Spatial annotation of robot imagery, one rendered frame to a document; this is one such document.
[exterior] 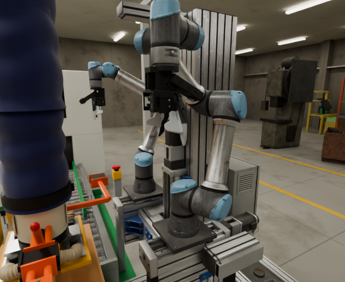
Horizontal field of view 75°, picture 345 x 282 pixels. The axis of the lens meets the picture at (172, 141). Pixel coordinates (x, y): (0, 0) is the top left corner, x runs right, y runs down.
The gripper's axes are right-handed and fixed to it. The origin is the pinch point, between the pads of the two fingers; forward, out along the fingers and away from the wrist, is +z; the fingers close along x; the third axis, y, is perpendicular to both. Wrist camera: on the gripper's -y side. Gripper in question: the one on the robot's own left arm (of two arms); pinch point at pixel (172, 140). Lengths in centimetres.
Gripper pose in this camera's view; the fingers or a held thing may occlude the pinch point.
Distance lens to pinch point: 63.4
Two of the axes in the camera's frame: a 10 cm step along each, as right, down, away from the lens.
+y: -8.8, 1.0, -4.6
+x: 4.7, 1.8, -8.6
